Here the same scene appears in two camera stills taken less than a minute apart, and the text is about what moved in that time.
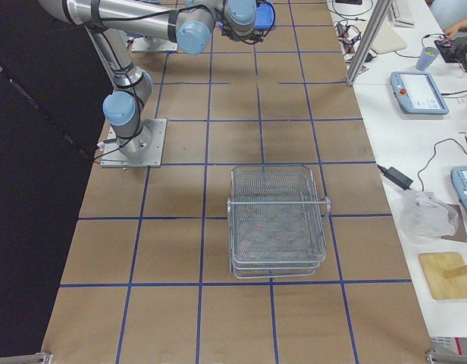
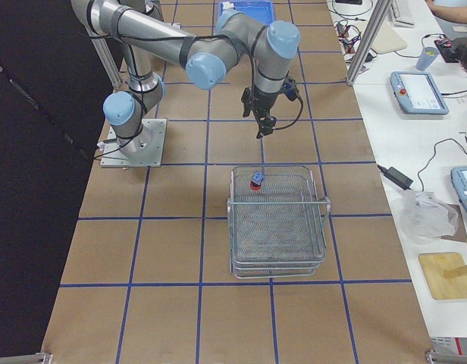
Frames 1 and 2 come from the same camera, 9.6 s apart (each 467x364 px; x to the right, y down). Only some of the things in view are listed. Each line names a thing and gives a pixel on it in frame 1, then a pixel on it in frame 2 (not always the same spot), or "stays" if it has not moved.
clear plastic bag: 424,218 stays
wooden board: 434,266 stays
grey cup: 427,56 stays
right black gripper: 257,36 -> 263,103
